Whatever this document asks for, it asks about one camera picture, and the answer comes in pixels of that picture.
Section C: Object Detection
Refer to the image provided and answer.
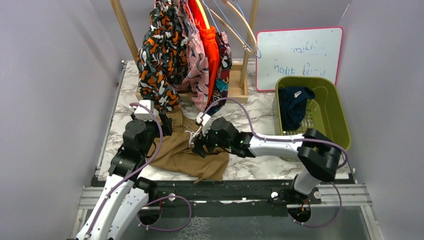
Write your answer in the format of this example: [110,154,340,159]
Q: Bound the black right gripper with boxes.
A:
[191,122,233,158]

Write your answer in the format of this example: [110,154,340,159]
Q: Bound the tan khaki shorts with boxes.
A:
[149,108,229,183]

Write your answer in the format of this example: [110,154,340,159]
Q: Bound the colourful patterned shorts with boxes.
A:
[208,31,233,107]

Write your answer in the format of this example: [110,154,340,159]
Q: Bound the navy blue shorts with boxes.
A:
[277,86,316,131]

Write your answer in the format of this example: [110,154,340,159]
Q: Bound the cream wooden hanger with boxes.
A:
[206,0,259,57]

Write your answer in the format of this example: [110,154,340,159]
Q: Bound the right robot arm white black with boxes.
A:
[192,115,342,204]

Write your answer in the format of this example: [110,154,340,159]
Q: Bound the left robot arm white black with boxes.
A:
[75,113,173,240]

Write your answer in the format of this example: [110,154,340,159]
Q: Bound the wooden clothes rack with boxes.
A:
[110,0,250,104]

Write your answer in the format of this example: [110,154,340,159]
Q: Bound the pink patterned garment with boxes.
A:
[177,0,209,112]

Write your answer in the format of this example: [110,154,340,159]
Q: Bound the camouflage orange black garment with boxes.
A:
[136,0,188,112]

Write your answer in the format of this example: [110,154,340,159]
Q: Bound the olive green plastic basket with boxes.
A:
[273,76,351,150]

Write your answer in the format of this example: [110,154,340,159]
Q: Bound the pink framed whiteboard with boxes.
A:
[255,26,344,92]

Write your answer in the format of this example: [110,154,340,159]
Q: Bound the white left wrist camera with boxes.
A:
[131,99,159,122]

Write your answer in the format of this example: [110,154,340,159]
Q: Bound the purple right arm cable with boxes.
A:
[202,96,349,229]

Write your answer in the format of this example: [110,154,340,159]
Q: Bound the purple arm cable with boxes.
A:
[202,96,349,229]
[82,102,192,240]

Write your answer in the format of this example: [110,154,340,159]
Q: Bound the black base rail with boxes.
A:
[91,178,322,218]

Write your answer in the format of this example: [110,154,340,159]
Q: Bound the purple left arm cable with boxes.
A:
[82,102,192,240]

